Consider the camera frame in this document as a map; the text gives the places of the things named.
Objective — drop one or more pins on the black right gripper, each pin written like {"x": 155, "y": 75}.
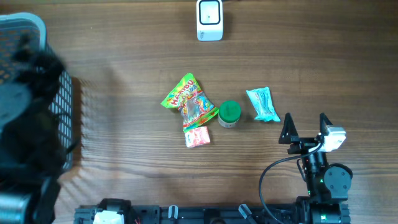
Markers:
{"x": 301, "y": 144}

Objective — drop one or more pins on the mint wet wipes packet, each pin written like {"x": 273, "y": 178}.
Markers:
{"x": 262, "y": 102}

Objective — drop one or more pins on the green lid small jar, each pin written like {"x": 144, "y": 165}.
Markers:
{"x": 229, "y": 114}

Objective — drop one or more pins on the small orange white box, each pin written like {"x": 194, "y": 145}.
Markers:
{"x": 197, "y": 137}

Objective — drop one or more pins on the green Haribo candy bag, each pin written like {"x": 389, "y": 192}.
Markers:
{"x": 194, "y": 106}

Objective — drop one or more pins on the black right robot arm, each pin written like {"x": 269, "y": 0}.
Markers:
{"x": 327, "y": 184}

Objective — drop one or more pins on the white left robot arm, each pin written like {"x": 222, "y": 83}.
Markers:
{"x": 32, "y": 156}

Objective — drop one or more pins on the white barcode scanner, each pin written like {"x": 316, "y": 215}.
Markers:
{"x": 209, "y": 20}

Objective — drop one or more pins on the grey plastic mesh basket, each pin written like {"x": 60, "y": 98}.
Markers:
{"x": 13, "y": 26}

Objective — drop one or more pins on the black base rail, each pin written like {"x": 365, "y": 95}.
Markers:
{"x": 111, "y": 210}

